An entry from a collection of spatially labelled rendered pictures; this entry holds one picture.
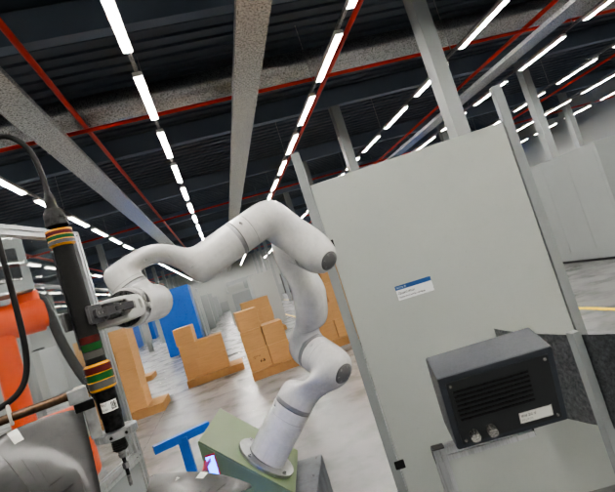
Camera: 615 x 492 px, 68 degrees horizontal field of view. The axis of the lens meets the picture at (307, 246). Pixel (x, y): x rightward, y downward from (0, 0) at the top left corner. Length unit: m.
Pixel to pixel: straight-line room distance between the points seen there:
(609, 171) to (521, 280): 7.61
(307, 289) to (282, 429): 0.45
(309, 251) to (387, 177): 1.48
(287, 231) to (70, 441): 0.64
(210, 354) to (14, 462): 9.21
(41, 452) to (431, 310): 2.04
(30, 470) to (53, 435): 0.07
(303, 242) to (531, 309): 1.79
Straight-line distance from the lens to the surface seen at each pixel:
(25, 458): 0.99
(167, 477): 1.16
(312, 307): 1.33
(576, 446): 2.98
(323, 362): 1.41
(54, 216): 0.89
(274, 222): 1.14
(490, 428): 1.17
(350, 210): 2.56
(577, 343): 2.23
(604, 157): 10.21
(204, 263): 1.08
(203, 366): 10.16
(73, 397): 0.87
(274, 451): 1.52
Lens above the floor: 1.54
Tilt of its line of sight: 3 degrees up
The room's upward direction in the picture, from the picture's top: 18 degrees counter-clockwise
